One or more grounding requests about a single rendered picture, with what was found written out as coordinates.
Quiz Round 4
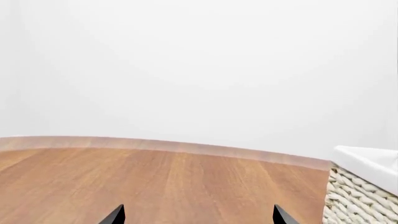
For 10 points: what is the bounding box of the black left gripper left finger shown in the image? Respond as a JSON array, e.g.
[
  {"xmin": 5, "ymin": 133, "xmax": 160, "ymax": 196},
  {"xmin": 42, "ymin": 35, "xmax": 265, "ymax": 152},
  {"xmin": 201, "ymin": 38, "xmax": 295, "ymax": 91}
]
[{"xmin": 98, "ymin": 203, "xmax": 126, "ymax": 224}]

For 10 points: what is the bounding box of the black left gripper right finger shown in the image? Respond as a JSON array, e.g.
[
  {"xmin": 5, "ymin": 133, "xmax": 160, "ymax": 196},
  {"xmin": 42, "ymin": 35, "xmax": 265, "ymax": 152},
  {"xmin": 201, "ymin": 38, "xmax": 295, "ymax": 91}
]
[{"xmin": 272, "ymin": 204, "xmax": 300, "ymax": 224}]

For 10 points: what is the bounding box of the white woven basket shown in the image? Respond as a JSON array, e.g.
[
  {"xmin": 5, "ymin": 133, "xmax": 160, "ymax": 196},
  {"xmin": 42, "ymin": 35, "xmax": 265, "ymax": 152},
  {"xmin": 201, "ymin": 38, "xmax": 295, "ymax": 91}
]
[{"xmin": 322, "ymin": 161, "xmax": 398, "ymax": 224}]

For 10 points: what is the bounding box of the white fabric basket liner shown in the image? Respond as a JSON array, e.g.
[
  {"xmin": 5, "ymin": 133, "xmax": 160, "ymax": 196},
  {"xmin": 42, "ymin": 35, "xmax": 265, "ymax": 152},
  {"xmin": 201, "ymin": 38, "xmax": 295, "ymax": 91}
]
[{"xmin": 330, "ymin": 144, "xmax": 398, "ymax": 197}]

